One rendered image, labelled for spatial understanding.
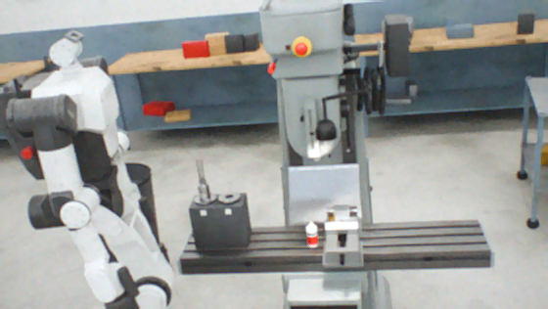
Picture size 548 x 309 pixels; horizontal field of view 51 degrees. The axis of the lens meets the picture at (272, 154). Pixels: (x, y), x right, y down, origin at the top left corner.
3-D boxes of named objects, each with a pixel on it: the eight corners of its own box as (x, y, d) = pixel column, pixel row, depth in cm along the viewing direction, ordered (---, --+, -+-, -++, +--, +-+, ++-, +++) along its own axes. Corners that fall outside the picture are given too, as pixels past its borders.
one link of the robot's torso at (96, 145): (11, 203, 168) (-25, 85, 154) (47, 158, 199) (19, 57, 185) (114, 192, 168) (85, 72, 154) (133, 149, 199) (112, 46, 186)
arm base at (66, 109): (8, 143, 148) (2, 98, 148) (28, 141, 161) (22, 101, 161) (67, 136, 148) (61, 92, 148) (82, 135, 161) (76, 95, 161)
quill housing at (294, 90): (343, 158, 208) (338, 72, 196) (287, 161, 211) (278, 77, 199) (343, 139, 226) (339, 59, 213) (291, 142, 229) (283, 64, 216)
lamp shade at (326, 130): (321, 143, 189) (319, 125, 186) (312, 136, 195) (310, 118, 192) (341, 138, 191) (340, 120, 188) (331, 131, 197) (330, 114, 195)
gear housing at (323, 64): (343, 75, 193) (342, 45, 189) (271, 80, 196) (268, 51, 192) (343, 52, 223) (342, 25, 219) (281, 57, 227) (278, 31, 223)
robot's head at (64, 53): (55, 74, 165) (47, 44, 162) (65, 66, 175) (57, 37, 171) (77, 71, 166) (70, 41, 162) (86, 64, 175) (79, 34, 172)
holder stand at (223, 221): (248, 246, 233) (242, 202, 225) (195, 248, 236) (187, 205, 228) (251, 231, 244) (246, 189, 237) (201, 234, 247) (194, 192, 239)
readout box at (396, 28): (412, 76, 223) (412, 22, 215) (388, 78, 224) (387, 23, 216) (407, 64, 241) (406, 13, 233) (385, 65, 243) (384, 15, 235)
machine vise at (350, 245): (363, 267, 212) (362, 241, 208) (322, 267, 214) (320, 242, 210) (361, 219, 244) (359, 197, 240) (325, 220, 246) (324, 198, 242)
